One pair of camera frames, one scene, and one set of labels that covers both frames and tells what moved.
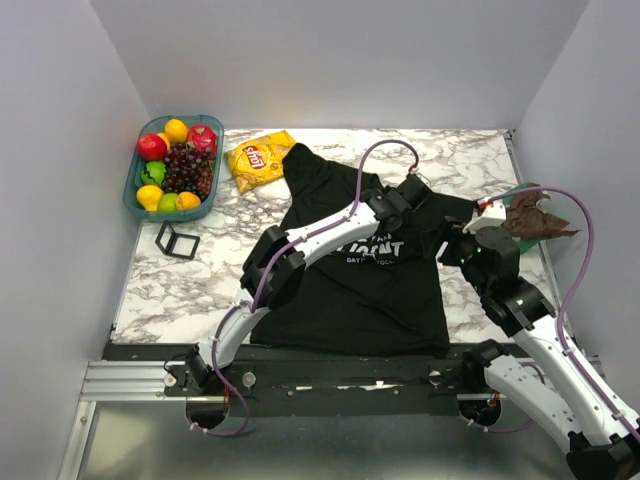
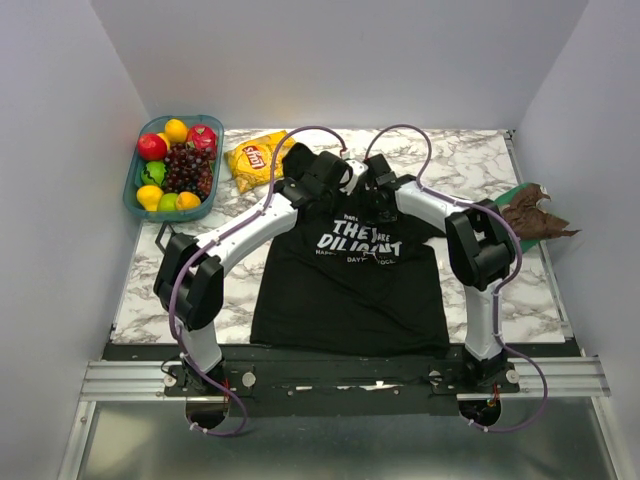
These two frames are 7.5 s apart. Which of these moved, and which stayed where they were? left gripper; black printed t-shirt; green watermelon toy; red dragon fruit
Moved: left gripper
Stayed: red dragon fruit; black printed t-shirt; green watermelon toy
